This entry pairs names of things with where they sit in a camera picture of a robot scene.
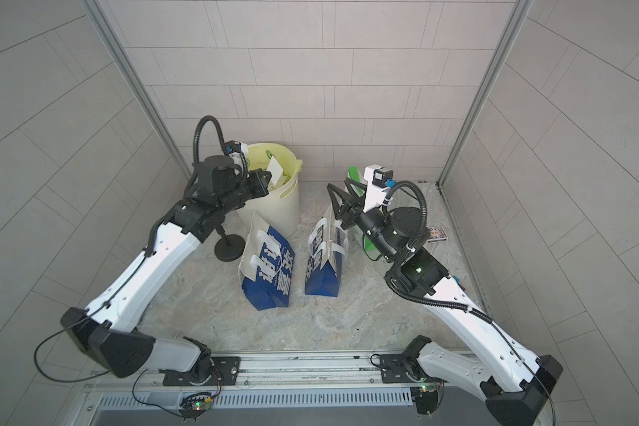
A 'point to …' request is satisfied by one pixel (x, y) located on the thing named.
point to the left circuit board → (194, 405)
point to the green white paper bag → (370, 249)
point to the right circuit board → (426, 402)
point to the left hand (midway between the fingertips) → (276, 170)
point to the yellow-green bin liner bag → (287, 159)
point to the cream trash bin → (280, 207)
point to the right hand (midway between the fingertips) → (334, 185)
